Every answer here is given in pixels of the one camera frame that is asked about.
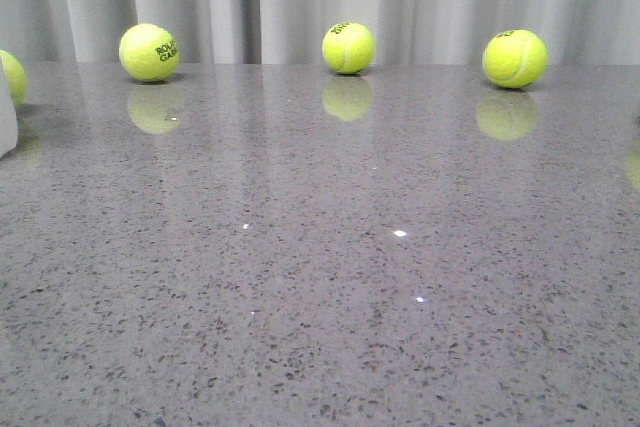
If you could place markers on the tennis ball far left edge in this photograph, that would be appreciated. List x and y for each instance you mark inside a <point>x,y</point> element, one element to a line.
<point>16,77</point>

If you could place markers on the white blue tennis ball can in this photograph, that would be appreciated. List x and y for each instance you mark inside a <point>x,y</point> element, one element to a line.
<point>8,120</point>

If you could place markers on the tennis ball with Roland Garros print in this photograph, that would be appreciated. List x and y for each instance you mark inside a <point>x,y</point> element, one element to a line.
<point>149,53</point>

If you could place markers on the right back tennis ball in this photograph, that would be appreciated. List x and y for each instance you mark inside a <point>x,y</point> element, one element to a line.
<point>515,58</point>

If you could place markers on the centre back tennis ball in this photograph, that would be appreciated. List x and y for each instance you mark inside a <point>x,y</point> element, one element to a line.
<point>348,47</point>

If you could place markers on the grey pleated curtain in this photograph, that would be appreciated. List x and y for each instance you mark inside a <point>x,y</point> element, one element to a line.
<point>417,32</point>

